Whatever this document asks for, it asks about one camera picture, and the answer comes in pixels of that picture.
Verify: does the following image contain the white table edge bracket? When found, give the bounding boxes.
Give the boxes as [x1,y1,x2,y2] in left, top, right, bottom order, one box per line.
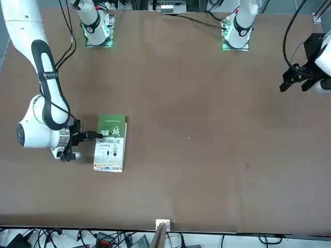
[155,219,171,230]

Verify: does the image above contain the orange cartoon book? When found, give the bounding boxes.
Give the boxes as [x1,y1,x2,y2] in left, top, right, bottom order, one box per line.
[93,121,128,173]

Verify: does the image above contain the black power adapter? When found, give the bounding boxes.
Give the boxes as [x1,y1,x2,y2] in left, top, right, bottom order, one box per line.
[6,233,29,248]

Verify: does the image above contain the black cable across table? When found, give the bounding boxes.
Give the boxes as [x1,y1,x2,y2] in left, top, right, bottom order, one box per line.
[161,12,225,29]

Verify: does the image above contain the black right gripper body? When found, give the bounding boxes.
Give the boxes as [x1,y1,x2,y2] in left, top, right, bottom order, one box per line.
[68,118,84,149]

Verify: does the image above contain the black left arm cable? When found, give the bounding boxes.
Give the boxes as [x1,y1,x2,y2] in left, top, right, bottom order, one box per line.
[282,0,315,78]

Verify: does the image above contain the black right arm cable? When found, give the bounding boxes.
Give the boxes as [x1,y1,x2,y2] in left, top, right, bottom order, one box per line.
[38,0,87,135]

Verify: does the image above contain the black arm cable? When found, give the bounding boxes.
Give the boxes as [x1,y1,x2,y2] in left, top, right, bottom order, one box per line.
[282,0,315,78]
[38,0,87,135]

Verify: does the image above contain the green book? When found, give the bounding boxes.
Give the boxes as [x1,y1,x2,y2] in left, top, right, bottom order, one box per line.
[94,114,127,167]

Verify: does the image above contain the grey power adapter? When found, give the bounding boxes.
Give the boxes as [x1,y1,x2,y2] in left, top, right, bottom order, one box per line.
[134,234,150,248]

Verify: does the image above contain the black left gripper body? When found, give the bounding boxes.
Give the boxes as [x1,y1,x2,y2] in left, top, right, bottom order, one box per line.
[304,33,325,69]

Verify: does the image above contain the black hub with red ports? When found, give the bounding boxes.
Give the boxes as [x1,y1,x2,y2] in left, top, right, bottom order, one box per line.
[94,231,116,248]

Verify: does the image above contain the white power strip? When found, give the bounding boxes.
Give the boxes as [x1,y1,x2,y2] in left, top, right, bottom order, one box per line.
[157,0,187,13]

